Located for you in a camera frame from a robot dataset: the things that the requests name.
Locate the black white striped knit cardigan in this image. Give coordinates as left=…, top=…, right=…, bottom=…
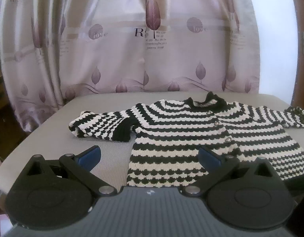
left=69, top=93, right=304, bottom=189

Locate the pink leaf print curtain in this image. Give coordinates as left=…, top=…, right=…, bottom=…
left=0, top=0, right=260, bottom=132

